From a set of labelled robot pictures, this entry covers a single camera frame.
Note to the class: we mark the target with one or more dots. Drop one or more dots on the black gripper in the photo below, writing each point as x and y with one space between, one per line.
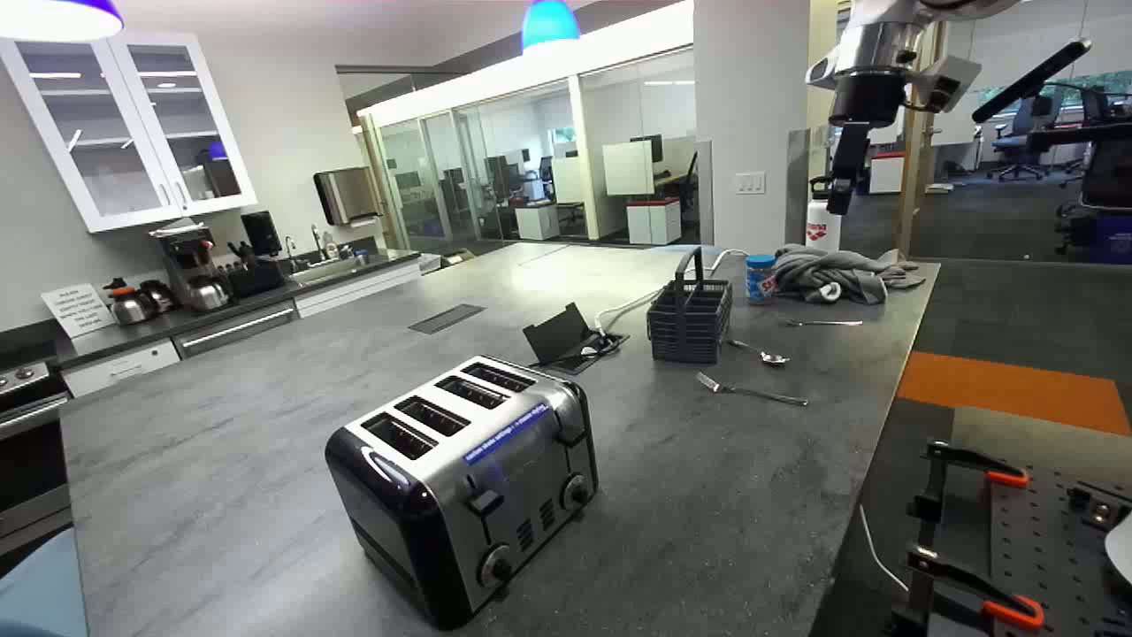
846 168

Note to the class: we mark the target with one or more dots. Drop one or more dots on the silver fork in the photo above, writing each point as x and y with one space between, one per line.
747 392

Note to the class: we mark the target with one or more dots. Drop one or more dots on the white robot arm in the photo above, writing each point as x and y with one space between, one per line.
872 79

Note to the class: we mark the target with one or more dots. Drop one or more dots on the white wipes container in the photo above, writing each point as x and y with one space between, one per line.
821 227

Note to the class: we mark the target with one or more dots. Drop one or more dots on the blue cup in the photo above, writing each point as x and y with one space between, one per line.
758 276

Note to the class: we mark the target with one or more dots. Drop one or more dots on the silver spoon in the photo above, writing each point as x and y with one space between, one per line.
768 359

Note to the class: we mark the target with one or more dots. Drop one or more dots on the black cutlery caddy basket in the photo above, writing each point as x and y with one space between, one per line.
690 314

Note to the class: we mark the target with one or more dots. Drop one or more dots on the black table outlet box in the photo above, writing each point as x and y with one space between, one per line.
567 341

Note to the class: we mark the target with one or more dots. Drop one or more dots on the blue pendant lamp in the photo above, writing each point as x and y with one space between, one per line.
547 22

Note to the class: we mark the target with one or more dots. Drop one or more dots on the chrome four-slot toaster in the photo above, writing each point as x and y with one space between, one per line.
464 478

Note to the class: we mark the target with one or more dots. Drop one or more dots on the black coffee maker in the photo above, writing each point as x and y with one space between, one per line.
185 252

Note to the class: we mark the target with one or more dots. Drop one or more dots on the white light switch plate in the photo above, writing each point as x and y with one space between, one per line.
750 181

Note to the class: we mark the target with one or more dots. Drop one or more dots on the orange-handled black clamp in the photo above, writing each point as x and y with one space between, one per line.
942 459
952 590

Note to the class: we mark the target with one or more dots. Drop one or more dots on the white glass-door wall cabinet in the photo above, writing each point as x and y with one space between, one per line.
133 127

